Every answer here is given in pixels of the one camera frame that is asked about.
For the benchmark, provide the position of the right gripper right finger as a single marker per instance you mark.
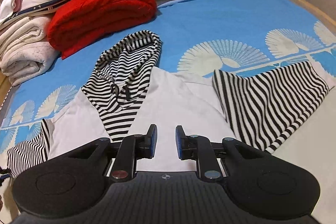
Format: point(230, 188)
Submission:
point(199, 149)

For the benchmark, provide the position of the striped white hooded garment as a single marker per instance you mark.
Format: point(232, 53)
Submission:
point(127, 92)

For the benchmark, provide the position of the wooden bed frame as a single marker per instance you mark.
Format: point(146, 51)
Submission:
point(319, 14)

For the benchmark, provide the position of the beige folded quilt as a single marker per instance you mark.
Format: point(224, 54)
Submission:
point(25, 50)

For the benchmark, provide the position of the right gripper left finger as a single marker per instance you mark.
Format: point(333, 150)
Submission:
point(123, 155)

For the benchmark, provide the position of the red folded blanket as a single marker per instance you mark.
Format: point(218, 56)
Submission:
point(80, 23)

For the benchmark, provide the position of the blue white patterned bedsheet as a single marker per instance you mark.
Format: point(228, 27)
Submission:
point(244, 37)

